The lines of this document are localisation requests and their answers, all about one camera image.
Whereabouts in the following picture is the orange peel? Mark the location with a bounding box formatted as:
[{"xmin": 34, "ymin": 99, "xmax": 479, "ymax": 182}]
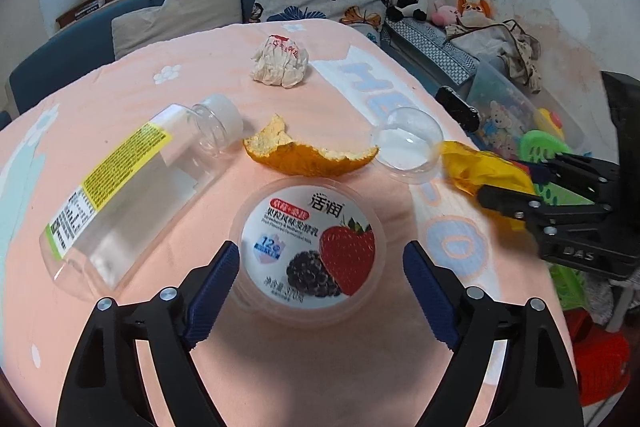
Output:
[{"xmin": 242, "ymin": 114, "xmax": 381, "ymax": 180}]

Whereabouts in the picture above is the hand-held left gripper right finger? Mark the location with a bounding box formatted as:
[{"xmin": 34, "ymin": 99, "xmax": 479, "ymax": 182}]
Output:
[{"xmin": 402, "ymin": 241, "xmax": 585, "ymax": 427}]

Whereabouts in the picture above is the clear dome lid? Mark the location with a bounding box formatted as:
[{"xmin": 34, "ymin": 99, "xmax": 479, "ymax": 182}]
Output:
[{"xmin": 371, "ymin": 107, "xmax": 445, "ymax": 184}]

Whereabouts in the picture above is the black and white flat box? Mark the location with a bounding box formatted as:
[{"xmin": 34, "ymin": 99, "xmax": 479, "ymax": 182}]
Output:
[{"xmin": 74, "ymin": 1, "xmax": 107, "ymax": 19}]

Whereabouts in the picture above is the clear bottle with yellow label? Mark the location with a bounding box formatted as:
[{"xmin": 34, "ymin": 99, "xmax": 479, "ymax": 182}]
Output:
[{"xmin": 39, "ymin": 93, "xmax": 245, "ymax": 304}]

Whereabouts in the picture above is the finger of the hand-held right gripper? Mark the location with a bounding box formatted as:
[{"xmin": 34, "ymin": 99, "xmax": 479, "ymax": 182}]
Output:
[
  {"xmin": 510, "ymin": 153, "xmax": 623, "ymax": 202},
  {"xmin": 475, "ymin": 184, "xmax": 614, "ymax": 238}
]

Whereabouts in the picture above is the pink printed blanket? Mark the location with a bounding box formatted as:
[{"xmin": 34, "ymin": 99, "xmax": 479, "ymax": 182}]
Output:
[{"xmin": 0, "ymin": 19, "xmax": 577, "ymax": 427}]

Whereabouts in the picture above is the clear strawberry yogurt tub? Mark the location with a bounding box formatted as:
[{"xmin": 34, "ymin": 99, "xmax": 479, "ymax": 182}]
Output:
[{"xmin": 229, "ymin": 177, "xmax": 387, "ymax": 327}]

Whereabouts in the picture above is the yellow plastic wrapper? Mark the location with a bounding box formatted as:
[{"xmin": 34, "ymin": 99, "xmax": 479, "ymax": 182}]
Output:
[{"xmin": 439, "ymin": 139, "xmax": 544, "ymax": 214}]

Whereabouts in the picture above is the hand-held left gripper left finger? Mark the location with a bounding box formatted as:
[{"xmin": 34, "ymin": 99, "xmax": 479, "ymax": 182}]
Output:
[{"xmin": 56, "ymin": 241, "xmax": 241, "ymax": 427}]

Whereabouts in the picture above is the crumpled white paper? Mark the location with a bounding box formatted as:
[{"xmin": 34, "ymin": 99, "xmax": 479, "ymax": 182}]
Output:
[{"xmin": 250, "ymin": 34, "xmax": 310, "ymax": 88}]

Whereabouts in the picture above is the orange fox plush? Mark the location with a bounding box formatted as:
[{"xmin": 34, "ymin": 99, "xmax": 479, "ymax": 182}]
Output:
[{"xmin": 456, "ymin": 0, "xmax": 494, "ymax": 20}]

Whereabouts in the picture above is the red plastic stool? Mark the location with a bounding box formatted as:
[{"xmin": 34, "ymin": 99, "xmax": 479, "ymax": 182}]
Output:
[{"xmin": 567, "ymin": 309, "xmax": 632, "ymax": 408}]

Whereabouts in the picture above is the blue sofa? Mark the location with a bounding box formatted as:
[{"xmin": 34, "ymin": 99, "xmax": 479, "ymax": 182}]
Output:
[{"xmin": 5, "ymin": 0, "xmax": 392, "ymax": 118}]

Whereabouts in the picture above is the black and white woven mat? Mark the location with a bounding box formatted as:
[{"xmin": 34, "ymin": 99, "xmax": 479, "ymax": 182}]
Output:
[{"xmin": 385, "ymin": 17, "xmax": 481, "ymax": 86}]

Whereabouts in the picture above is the beige pillow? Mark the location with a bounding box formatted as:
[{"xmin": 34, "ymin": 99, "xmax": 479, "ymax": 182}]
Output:
[{"xmin": 111, "ymin": 0, "xmax": 245, "ymax": 60}]

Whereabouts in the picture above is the pink plush toy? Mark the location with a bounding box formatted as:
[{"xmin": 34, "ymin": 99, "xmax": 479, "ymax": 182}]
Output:
[{"xmin": 432, "ymin": 4, "xmax": 461, "ymax": 27}]

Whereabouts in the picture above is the black plastic object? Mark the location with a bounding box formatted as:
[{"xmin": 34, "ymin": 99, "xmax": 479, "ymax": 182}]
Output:
[{"xmin": 434, "ymin": 86, "xmax": 482, "ymax": 133}]

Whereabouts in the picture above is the clear plastic storage box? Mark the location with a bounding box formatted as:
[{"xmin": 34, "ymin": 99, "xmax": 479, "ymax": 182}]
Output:
[{"xmin": 467, "ymin": 57, "xmax": 586, "ymax": 158}]

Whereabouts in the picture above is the beige patterned cloth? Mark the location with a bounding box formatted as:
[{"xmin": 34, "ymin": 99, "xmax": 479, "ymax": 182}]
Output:
[{"xmin": 447, "ymin": 19, "xmax": 544, "ymax": 96}]

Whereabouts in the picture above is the yellow duck toy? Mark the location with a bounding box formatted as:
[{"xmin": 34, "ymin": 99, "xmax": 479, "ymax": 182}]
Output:
[{"xmin": 535, "ymin": 108, "xmax": 566, "ymax": 140}]

